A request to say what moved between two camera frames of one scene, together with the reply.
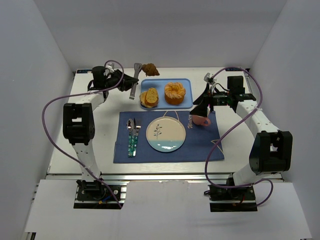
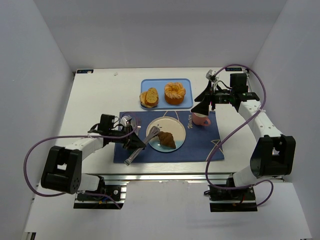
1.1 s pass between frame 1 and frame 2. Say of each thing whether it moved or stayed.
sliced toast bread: stayed
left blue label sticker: stayed
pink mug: stayed
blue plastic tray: stayed
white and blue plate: stayed
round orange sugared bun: stayed
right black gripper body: stayed
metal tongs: moved
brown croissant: moved
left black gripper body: moved
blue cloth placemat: stayed
